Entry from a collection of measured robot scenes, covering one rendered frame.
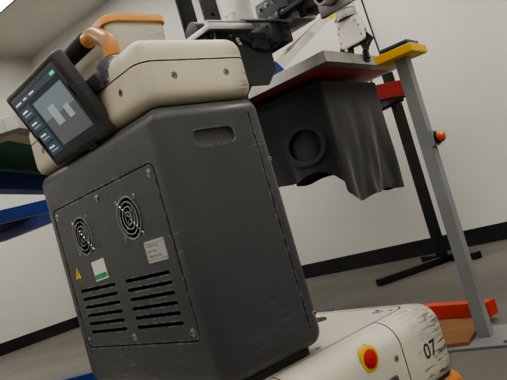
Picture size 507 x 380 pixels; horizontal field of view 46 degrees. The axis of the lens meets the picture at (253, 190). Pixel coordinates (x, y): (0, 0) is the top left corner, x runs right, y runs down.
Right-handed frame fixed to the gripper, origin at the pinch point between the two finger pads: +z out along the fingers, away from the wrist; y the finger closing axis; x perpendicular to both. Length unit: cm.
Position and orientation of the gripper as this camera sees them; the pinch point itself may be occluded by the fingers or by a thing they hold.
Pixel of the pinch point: (361, 59)
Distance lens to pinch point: 223.7
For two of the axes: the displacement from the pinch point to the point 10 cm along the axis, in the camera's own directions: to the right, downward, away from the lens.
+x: 6.0, -1.3, 7.9
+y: 7.4, -2.8, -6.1
